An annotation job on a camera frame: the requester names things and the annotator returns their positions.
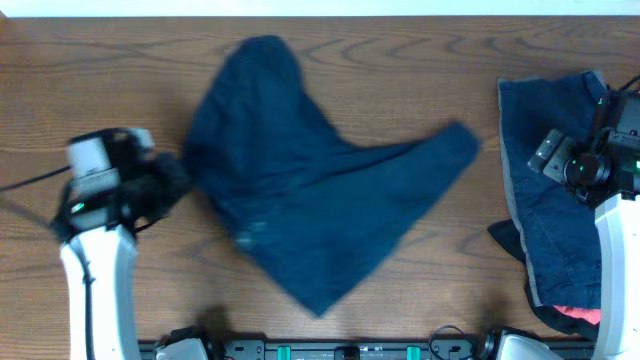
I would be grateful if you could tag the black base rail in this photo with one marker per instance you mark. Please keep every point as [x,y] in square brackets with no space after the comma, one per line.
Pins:
[496,343]

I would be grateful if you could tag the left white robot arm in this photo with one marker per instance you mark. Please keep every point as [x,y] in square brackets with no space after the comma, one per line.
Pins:
[96,224]

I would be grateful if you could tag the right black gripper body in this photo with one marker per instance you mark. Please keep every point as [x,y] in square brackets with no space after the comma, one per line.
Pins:
[572,173]

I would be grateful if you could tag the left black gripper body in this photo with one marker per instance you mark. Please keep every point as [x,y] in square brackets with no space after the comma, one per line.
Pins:
[161,188]

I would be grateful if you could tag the red garment in pile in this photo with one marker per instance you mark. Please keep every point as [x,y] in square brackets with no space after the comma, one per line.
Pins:
[592,316]

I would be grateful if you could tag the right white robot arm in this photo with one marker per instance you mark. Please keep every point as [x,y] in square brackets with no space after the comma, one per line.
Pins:
[617,223]

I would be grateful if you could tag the blue denim garment pile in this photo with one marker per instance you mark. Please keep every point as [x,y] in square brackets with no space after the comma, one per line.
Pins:
[557,234]

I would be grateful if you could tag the dark navy shorts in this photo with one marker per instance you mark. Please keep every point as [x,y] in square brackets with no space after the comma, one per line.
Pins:
[315,212]

